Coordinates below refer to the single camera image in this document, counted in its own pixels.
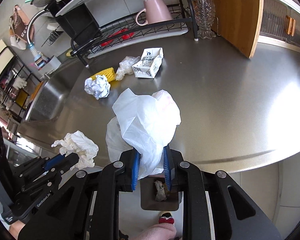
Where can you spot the pink ceramic mug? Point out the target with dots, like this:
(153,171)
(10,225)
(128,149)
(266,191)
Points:
(156,11)

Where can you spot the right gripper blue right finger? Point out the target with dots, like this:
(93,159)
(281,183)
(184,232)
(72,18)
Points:
(168,166)

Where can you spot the clear plastic bag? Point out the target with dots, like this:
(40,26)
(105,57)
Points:
(126,67)

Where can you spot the transparent storage cabinet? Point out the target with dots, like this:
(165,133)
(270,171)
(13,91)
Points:
(281,24)

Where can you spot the stainless steel sink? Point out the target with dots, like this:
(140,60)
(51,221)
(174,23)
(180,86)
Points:
(50,100)

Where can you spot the yellow foam fruit net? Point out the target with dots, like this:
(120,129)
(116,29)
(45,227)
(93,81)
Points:
(109,73)

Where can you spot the white plastic bag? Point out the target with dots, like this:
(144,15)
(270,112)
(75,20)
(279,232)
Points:
(146,123)

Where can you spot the printed paper ball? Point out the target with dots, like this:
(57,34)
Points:
(99,87)

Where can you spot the black side shelf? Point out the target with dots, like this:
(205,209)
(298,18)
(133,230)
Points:
(17,83)

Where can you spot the white tissue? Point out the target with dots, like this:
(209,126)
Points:
(81,145)

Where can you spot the yellow sponge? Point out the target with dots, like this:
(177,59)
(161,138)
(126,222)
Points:
(68,53)

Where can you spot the black cutlery box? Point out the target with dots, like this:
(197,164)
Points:
(78,23)

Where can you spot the black wire dish rack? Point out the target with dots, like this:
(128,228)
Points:
(181,16)

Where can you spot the white milk carton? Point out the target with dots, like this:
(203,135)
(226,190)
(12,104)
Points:
(149,64)

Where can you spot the steel faucet with hose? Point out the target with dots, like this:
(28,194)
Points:
(38,59)

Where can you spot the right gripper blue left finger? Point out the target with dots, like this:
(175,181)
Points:
(135,170)

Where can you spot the red item under rack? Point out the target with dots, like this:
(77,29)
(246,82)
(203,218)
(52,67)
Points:
(123,34)

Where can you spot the glass cutlery holder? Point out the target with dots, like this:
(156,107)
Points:
(205,15)

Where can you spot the red white slipper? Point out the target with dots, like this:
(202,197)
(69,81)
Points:
(166,217)

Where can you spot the grey trash bin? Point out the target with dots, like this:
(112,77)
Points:
(155,195)

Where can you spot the wooden cutting board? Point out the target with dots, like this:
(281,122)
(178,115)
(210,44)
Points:
(239,22)

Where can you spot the person's left hand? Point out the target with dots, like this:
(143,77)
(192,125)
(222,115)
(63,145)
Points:
(15,228)

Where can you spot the white utensil caddy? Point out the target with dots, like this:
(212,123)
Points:
(50,67)

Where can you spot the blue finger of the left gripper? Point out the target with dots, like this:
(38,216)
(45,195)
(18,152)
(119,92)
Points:
(51,163)
(64,166)

